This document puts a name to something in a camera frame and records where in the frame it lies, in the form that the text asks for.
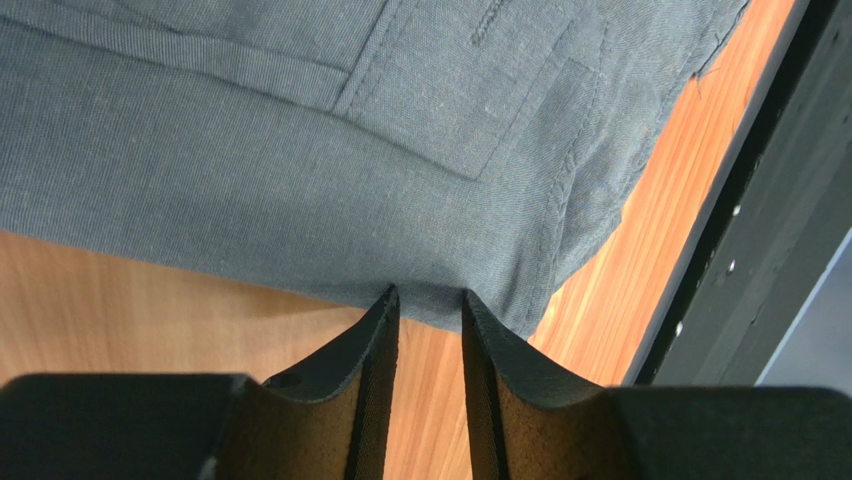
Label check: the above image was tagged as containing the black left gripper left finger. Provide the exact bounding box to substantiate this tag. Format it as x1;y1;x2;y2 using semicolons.
1;288;400;479

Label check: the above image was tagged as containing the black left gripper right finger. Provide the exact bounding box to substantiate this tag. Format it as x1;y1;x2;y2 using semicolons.
462;291;851;479

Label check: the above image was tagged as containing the grey long sleeve shirt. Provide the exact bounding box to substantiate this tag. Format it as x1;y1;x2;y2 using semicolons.
1;1;748;337

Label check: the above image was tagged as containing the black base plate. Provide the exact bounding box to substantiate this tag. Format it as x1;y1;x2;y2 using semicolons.
624;1;851;385

